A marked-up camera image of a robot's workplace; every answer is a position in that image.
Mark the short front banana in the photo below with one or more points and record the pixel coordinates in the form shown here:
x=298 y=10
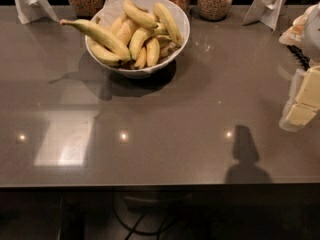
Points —
x=153 y=52

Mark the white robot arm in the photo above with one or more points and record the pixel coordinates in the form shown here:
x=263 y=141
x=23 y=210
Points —
x=305 y=34

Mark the right white paper stand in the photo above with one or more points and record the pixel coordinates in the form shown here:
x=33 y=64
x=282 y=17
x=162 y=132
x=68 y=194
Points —
x=264 y=11

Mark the small front banana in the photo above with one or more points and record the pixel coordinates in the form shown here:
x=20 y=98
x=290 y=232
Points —
x=141 y=60

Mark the right glass jar of grains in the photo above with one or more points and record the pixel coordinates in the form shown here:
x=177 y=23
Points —
x=213 y=10

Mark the white ceramic bowl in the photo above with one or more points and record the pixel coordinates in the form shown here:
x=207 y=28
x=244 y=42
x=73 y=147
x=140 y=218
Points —
x=111 y=16

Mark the pale peeled-looking banana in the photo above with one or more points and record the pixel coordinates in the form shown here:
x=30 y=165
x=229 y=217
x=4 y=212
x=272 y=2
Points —
x=126 y=31

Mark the left white paper stand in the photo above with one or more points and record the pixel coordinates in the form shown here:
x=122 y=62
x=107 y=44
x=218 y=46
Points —
x=32 y=10

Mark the centre curved banana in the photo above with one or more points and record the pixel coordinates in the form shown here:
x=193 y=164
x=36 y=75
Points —
x=139 y=37

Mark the long banana over bowl rim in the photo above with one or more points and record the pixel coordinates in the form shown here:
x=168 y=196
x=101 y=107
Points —
x=101 y=35

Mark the white paper stand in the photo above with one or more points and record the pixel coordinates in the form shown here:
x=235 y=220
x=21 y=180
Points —
x=32 y=10
x=264 y=11

